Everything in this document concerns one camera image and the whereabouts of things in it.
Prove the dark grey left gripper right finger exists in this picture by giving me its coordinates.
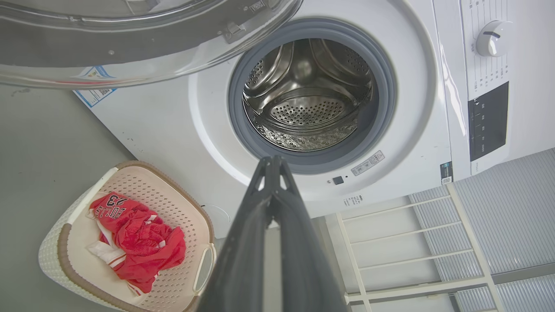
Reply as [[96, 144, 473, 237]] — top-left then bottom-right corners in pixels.
[[272, 157, 347, 312]]

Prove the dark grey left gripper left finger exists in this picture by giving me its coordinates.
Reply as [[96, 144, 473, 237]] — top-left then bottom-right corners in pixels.
[[197, 157, 273, 312]]

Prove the black round glass washer door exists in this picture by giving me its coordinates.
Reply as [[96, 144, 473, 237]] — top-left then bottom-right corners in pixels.
[[0, 0, 304, 90]]

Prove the white front-load washing machine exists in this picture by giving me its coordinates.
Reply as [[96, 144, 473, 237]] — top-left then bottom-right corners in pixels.
[[73, 0, 555, 239]]

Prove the round white filter cover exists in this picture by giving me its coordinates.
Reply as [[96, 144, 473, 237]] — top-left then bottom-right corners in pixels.
[[202, 204, 231, 238]]

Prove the cream perforated laundry basket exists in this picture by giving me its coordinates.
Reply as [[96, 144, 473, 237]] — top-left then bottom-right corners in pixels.
[[38, 161, 216, 312]]

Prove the red basketball jersey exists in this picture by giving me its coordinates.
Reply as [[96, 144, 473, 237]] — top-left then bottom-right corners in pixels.
[[86, 192, 187, 296]]

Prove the white metal drying rack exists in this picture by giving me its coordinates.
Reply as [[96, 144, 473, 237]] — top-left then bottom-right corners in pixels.
[[334, 183, 508, 312]]

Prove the grey warning sticker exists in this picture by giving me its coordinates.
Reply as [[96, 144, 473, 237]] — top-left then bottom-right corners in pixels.
[[350, 150, 385, 176]]

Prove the stainless steel washer drum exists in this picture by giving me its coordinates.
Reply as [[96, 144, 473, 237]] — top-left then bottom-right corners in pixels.
[[242, 38, 373, 152]]

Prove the grey ribbed panel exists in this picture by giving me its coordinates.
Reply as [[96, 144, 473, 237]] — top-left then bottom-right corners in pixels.
[[410, 147, 555, 312]]

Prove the blue energy label sticker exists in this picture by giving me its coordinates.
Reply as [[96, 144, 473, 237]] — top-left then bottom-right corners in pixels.
[[73, 66, 118, 108]]

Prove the black washer control display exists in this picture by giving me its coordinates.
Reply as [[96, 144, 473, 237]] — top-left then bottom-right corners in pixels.
[[467, 81, 510, 162]]

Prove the white washer dial knob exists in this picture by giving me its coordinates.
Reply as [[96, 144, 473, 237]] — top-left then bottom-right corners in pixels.
[[476, 20, 513, 58]]

